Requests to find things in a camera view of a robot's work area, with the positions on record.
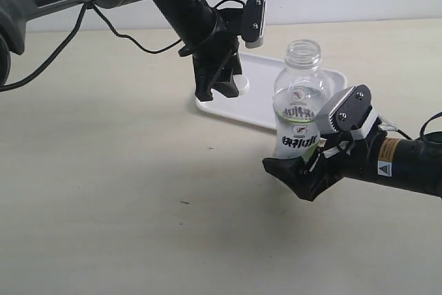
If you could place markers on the white bottle cap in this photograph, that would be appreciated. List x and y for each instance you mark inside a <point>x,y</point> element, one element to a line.
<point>242,83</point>

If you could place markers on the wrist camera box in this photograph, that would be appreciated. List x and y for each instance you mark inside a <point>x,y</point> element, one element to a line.
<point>348,111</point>
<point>253,23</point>

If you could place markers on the clear plastic water bottle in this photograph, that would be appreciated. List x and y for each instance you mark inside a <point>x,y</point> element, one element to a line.
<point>299,92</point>

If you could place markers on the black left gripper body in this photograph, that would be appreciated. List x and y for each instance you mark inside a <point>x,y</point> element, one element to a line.
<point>209,34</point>

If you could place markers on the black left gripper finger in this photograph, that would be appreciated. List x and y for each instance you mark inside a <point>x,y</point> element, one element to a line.
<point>206,71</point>
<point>225,84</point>

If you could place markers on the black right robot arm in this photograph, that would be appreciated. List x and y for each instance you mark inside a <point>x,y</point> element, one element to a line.
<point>410,165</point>

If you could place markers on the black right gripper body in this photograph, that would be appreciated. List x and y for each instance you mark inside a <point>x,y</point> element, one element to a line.
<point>340,158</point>

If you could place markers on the white rectangular tray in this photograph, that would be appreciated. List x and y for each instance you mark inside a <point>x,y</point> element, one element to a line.
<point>255,106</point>

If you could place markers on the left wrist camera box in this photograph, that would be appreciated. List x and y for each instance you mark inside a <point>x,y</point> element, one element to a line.
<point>253,23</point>

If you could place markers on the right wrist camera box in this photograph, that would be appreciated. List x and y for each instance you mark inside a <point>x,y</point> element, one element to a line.
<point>348,111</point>

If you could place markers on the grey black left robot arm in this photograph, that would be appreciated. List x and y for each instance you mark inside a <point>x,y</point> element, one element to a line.
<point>15,15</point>

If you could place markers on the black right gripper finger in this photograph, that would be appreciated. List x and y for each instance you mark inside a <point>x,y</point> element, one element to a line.
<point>305,180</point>

